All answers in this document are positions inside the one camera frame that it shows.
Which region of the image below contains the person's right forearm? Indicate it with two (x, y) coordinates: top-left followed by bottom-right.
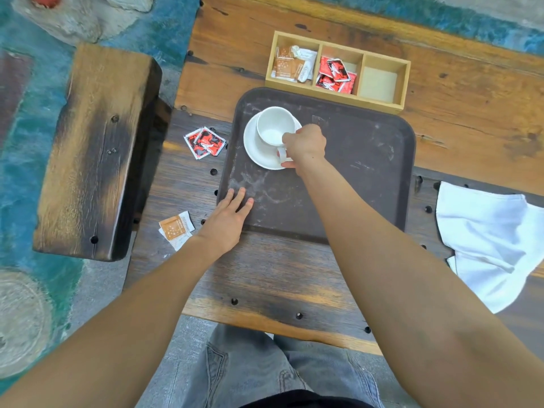
(297, 156), (544, 408)

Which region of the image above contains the person's right hand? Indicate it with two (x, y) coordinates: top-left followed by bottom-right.
(278, 124), (328, 177)

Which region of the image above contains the person's left forearm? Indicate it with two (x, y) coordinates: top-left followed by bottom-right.
(0, 235), (226, 408)

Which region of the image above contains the white stone block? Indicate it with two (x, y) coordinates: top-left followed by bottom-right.
(103, 0), (156, 13)

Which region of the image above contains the person's black shirt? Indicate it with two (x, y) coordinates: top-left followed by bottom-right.
(237, 388), (375, 408)

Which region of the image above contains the white ceramic cup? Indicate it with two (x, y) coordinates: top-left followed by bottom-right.
(256, 106), (298, 164)

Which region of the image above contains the dark brown tray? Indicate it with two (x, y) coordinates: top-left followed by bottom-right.
(215, 87), (417, 246)

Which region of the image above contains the white cloth napkin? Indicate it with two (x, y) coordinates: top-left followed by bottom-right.
(435, 181), (544, 314)

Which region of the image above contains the person's left hand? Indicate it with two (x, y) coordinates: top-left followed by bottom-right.
(193, 187), (255, 258)

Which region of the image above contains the flat grey stone base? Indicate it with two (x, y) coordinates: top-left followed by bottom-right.
(11, 0), (145, 46)

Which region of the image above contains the white saucer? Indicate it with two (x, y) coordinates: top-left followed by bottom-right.
(243, 112), (303, 171)

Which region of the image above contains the wooden three-compartment box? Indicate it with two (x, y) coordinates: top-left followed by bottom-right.
(265, 31), (412, 114)

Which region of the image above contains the burnt wooden bench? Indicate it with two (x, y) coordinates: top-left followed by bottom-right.
(32, 43), (173, 263)

